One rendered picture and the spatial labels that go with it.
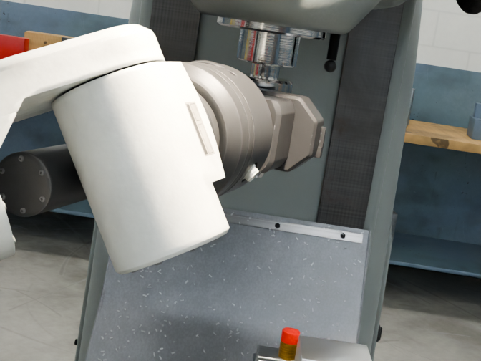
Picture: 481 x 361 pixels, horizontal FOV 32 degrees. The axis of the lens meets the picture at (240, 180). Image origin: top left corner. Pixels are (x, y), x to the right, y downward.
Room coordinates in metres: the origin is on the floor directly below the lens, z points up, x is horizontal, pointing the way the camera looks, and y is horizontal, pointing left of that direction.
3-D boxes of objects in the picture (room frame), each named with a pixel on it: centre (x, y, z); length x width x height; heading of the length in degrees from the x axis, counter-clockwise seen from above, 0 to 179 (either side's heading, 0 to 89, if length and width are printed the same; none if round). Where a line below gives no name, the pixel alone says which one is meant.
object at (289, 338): (0.70, -0.06, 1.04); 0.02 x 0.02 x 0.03
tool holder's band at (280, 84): (0.66, -0.01, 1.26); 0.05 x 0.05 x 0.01
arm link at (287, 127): (0.57, 0.02, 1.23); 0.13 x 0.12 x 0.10; 73
